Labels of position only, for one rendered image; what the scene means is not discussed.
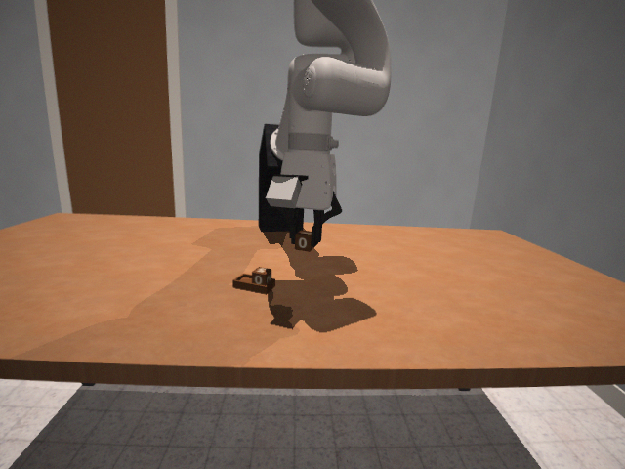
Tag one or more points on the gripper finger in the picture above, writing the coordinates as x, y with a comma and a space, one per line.
292, 219
320, 218

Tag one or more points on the brown number cube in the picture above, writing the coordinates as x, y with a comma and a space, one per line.
261, 276
303, 241

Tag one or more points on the brown wooden tray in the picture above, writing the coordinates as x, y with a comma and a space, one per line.
244, 282

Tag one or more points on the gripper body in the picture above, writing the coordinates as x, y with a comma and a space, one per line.
317, 191

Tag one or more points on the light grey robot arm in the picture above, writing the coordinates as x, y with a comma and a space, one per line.
338, 83

